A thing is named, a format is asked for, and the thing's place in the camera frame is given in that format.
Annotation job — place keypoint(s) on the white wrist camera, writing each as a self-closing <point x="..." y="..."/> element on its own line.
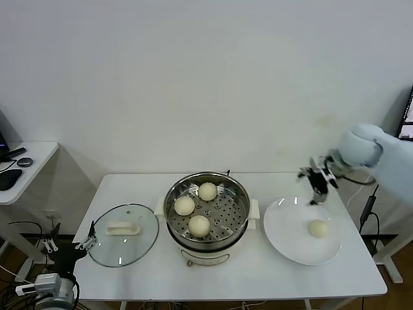
<point x="45" y="283"/>
<point x="330" y="179"/>

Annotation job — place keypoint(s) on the white floor power strip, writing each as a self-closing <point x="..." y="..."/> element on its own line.
<point x="51" y="214"/>

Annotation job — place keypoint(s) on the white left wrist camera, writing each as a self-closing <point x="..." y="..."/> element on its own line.
<point x="45" y="283"/>

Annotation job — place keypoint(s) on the cream electric cooker base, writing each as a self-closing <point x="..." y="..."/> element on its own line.
<point x="206" y="255"/>

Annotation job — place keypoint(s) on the white table leg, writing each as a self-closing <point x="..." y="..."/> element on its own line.
<point x="123" y="305"/>
<point x="308" y="305"/>

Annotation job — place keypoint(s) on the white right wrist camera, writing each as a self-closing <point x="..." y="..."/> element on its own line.
<point x="330" y="179"/>

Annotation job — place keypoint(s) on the white side table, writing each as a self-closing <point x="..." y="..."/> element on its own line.
<point x="35" y="168"/>

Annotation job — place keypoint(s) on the black open laptop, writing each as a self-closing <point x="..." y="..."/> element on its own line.
<point x="407" y="113"/>
<point x="3" y="142"/>

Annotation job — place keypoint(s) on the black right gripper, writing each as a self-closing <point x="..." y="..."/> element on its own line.
<point x="317" y="184"/>

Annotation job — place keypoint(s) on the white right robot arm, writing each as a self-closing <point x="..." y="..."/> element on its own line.
<point x="387" y="161"/>

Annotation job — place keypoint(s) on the white round plate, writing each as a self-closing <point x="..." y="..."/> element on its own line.
<point x="284" y="226"/>

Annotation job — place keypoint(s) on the steel steamer basket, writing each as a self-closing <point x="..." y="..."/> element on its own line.
<point x="226" y="206"/>

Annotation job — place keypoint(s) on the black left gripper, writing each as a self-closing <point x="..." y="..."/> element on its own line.
<point x="64" y="258"/>

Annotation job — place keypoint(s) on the white steamed baozi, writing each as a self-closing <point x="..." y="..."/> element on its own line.
<point x="318" y="228"/>
<point x="199" y="226"/>
<point x="207" y="191"/>
<point x="184" y="205"/>

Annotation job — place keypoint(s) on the glass pot lid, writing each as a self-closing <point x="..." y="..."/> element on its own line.
<point x="122" y="229"/>

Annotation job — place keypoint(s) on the grey round disc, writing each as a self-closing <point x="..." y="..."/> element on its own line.
<point x="24" y="161"/>

